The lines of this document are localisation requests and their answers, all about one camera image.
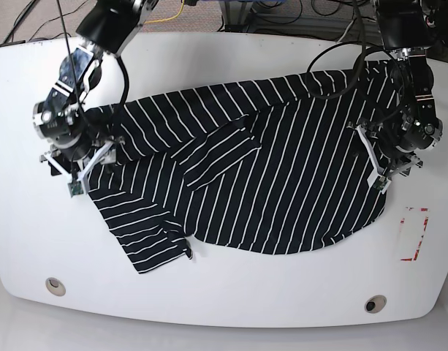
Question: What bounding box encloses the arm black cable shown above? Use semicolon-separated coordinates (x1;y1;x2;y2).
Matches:
306;0;407;125
55;0;132;162

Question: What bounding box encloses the navy white striped t-shirt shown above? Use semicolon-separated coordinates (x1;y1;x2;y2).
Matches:
88;61;396;273

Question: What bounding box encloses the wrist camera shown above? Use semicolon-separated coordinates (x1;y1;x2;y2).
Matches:
68;181;84;197
367;173;392;194

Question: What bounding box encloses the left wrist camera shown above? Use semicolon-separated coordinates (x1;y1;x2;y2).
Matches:
367;173;392;194

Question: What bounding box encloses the black floor cables left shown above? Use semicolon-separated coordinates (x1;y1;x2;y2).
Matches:
0;0;86;44

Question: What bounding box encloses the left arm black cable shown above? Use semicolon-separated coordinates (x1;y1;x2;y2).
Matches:
306;0;407;125

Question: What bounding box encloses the table cable grommet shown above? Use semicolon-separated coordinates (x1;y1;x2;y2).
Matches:
45;277;66;297
365;295;387;314

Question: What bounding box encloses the white cable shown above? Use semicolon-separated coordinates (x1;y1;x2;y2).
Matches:
336;18;378;43

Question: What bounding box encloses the red tape rectangle marking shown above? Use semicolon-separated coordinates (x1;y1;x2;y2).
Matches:
396;207;430;262

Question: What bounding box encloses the yellow cable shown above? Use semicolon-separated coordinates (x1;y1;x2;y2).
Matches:
145;0;186;25

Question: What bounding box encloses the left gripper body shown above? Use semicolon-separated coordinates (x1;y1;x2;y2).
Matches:
347;121;423;183

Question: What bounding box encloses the left table cable grommet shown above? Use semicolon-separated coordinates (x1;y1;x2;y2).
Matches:
45;277;66;297

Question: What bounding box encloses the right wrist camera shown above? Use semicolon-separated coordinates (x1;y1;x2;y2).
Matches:
68;181;84;197

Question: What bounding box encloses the right table cable grommet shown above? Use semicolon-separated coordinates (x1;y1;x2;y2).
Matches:
365;295;387;314

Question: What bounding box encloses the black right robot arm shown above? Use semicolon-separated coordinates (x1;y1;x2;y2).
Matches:
32;1;157;196

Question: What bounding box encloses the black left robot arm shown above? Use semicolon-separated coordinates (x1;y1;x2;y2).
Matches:
352;1;443;192

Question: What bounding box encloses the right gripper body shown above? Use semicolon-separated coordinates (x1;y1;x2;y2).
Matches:
39;132;122;192

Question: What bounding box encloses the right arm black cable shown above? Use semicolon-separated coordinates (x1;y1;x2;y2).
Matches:
55;0;132;162

